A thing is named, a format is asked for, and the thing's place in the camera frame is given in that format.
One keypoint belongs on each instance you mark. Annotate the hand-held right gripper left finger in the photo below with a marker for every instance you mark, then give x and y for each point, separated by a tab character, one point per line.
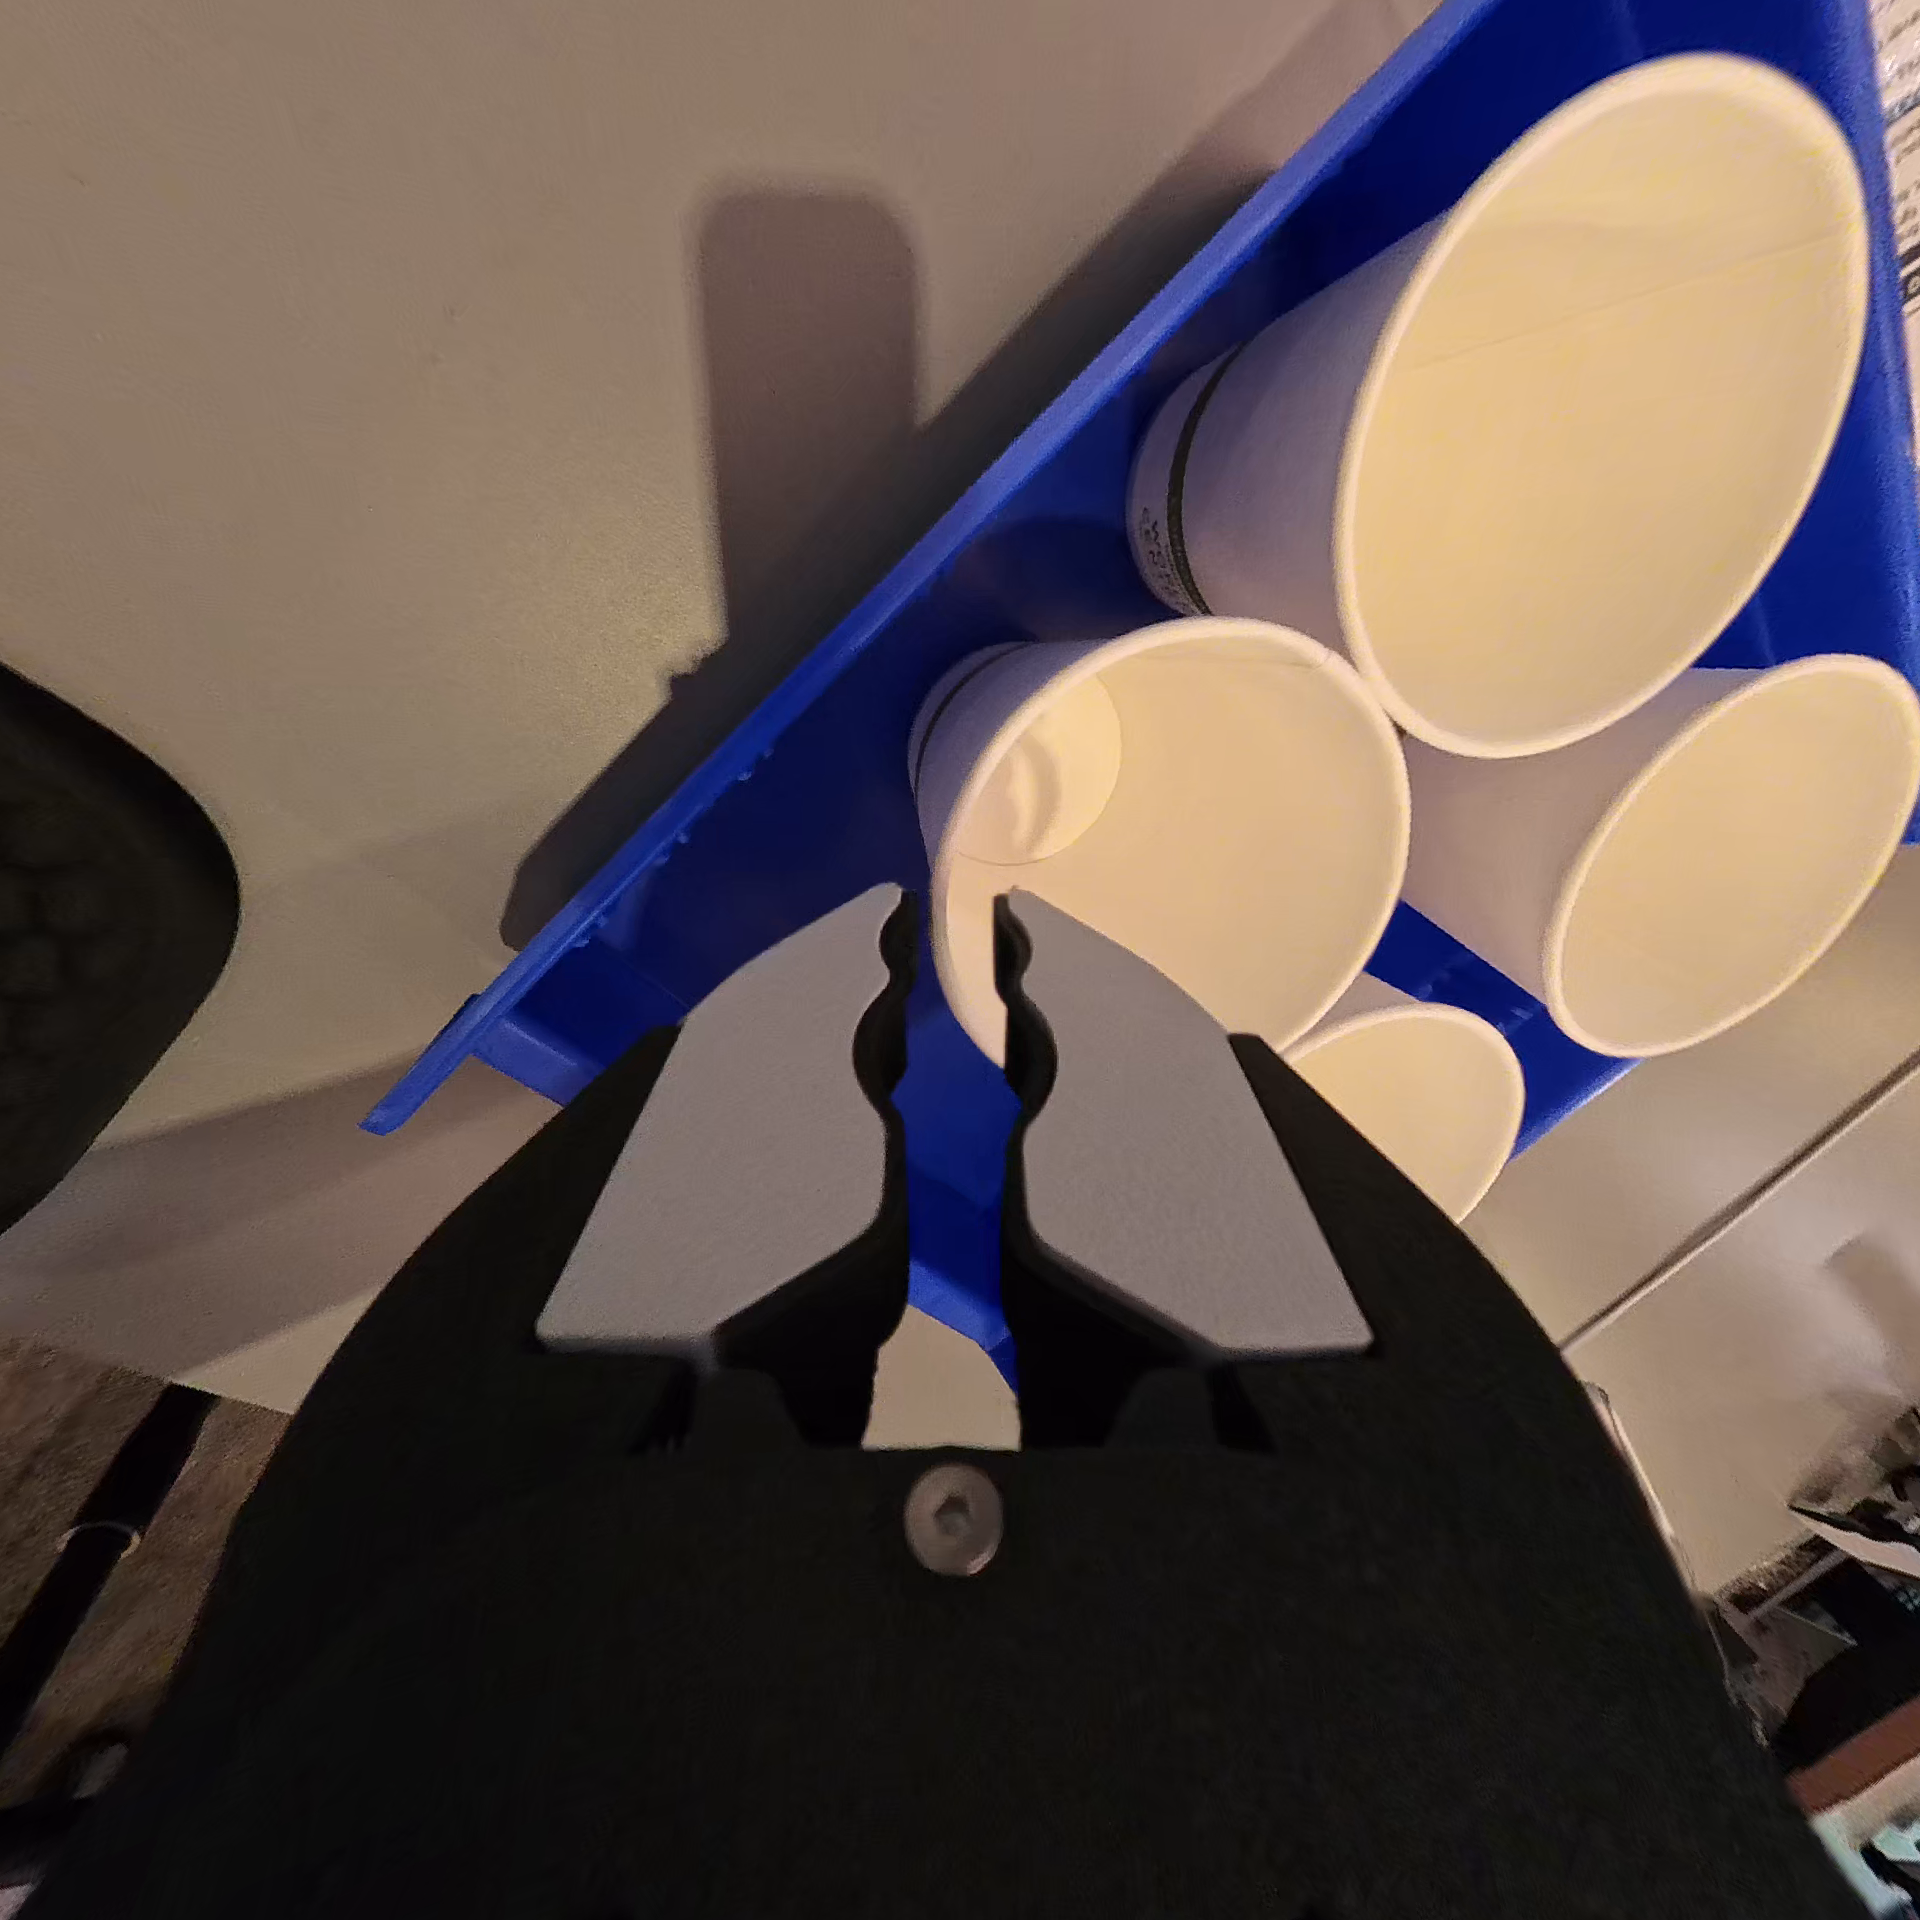
752	1184

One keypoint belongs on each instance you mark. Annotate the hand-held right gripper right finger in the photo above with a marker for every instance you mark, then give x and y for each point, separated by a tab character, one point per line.
1185	1184

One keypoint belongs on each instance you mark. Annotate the white green-banded paper cup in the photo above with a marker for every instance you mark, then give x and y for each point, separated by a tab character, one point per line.
1574	450
1411	1108
1724	870
1229	840

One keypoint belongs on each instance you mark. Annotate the blue plastic bin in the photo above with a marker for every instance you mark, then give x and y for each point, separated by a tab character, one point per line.
1052	515

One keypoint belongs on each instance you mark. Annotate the black table leg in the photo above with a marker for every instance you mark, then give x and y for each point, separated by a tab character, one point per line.
112	1498

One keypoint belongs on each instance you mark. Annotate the paper sheet in plastic sleeve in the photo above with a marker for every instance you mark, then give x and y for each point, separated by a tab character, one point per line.
1910	148

